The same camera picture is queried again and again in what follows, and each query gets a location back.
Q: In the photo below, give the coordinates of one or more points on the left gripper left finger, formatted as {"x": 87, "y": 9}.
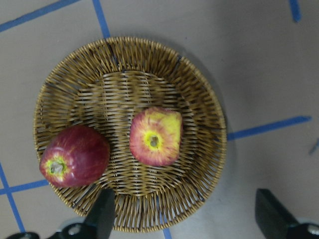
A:
{"x": 100, "y": 219}

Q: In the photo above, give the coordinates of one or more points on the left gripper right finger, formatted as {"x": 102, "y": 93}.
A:
{"x": 273, "y": 218}

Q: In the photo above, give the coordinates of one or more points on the yellow-red apple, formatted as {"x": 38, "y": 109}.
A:
{"x": 155, "y": 136}

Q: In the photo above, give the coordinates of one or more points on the dark red basket apple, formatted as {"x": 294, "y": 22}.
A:
{"x": 77, "y": 156}

